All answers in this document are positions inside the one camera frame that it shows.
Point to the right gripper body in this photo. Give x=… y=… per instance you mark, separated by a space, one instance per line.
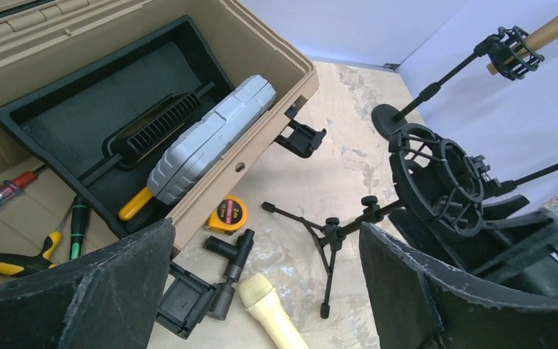
x=540 y=278

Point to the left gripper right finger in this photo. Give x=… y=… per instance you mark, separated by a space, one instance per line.
x=421 y=302

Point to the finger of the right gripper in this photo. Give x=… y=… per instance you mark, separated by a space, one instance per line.
x=504 y=247

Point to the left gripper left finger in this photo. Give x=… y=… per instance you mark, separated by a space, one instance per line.
x=107 y=298

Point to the black tripod microphone stand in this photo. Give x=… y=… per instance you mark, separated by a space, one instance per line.
x=434 y=179

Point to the cream microphone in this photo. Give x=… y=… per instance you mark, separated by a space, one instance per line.
x=261 y=300

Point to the silver glitter microphone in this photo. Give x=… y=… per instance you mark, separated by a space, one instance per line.
x=551 y=205

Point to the black stand for silver microphone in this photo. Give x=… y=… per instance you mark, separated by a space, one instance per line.
x=510 y=185

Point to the green black screwdriver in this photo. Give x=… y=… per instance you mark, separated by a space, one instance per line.
x=79 y=223

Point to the black cylindrical tool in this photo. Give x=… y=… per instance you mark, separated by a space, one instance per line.
x=236 y=255

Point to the yellow tape measure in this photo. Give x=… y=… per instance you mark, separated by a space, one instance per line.
x=229 y=216

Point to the grey plastic case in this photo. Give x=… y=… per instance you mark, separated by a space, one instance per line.
x=196 y=150

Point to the black toolbox tray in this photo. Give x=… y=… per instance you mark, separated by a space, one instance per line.
x=102 y=128

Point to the tan plastic toolbox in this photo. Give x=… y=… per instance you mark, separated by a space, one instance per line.
x=43 y=41

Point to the yellow handled tool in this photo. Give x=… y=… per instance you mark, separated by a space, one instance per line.
x=135 y=204

